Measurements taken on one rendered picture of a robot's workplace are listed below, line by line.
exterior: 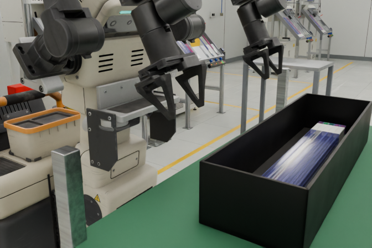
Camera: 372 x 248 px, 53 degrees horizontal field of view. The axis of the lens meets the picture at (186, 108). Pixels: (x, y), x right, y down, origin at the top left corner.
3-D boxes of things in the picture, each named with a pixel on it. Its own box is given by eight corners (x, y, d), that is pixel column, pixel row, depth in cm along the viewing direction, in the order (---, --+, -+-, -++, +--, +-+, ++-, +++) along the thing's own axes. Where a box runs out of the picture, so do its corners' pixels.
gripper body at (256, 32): (279, 42, 103) (270, 17, 103) (265, 45, 95) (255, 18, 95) (259, 51, 107) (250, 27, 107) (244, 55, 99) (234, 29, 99)
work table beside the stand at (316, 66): (310, 158, 327) (319, 68, 305) (239, 141, 367) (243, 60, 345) (325, 143, 362) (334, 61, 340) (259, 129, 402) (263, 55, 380)
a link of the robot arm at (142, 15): (142, 9, 71) (122, 10, 66) (168, -8, 67) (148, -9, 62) (156, 43, 71) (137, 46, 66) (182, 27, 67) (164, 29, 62)
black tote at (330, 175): (302, 130, 107) (305, 92, 104) (367, 141, 98) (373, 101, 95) (198, 223, 62) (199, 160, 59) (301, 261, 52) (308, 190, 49)
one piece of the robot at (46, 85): (19, 84, 89) (17, 37, 85) (37, 80, 93) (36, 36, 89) (46, 94, 84) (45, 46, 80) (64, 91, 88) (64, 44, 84)
